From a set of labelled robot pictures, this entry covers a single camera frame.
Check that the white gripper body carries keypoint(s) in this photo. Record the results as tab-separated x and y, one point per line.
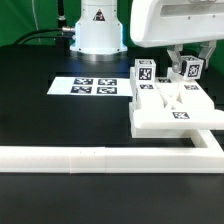
169	22

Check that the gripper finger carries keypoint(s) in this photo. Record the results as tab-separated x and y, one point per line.
207	49
174	52

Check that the white chair back frame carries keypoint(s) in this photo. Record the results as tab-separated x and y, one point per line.
169	106

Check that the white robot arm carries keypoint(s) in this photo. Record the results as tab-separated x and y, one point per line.
98	31

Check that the white marker base sheet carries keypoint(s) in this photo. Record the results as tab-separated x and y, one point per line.
81	86

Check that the white U-shaped obstacle frame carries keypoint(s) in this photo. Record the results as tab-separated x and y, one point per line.
206	156

